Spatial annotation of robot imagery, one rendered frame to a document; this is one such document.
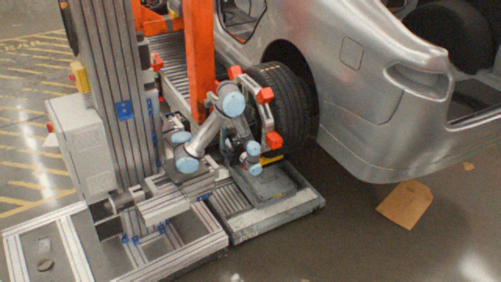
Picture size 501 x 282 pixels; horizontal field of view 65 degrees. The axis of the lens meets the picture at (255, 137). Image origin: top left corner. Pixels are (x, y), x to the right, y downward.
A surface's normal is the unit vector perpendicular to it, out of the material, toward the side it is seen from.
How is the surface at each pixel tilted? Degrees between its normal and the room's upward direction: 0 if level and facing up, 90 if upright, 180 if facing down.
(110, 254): 0
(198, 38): 90
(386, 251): 0
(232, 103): 84
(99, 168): 90
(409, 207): 1
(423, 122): 89
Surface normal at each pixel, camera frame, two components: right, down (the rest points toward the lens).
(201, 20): 0.50, 0.54
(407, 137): -0.18, 0.59
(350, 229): 0.04, -0.80
